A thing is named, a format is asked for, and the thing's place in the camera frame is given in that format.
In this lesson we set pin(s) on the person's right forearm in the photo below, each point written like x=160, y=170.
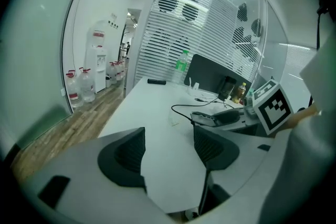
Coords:
x=304, y=116

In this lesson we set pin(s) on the white water dispenser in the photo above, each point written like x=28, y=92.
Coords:
x=95, y=70

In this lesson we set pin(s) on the green cap water bottle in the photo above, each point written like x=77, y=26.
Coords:
x=180, y=65

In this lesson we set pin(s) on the frosted glass door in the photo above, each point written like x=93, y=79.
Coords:
x=34, y=60

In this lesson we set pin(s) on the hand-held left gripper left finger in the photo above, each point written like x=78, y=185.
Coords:
x=120, y=154

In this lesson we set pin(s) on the small black bar-shaped device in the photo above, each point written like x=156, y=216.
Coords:
x=156, y=81

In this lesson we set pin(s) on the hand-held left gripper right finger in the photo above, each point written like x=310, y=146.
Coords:
x=218, y=149

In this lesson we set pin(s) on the black coat stand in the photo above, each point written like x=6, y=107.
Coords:
x=124, y=42

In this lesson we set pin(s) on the row of clear water jugs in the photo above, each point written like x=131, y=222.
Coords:
x=116, y=73

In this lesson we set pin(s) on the white waste bin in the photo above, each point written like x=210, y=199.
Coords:
x=108, y=81

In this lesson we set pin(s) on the white wall socket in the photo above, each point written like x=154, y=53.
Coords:
x=62, y=92

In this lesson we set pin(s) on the dispenser bottle with red label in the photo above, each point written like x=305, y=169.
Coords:
x=97, y=34

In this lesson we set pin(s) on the yellow cap tea bottle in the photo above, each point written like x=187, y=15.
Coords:
x=239, y=93

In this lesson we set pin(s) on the black monitor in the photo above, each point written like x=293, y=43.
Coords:
x=207, y=70

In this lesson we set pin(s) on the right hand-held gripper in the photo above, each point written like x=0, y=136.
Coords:
x=273, y=107

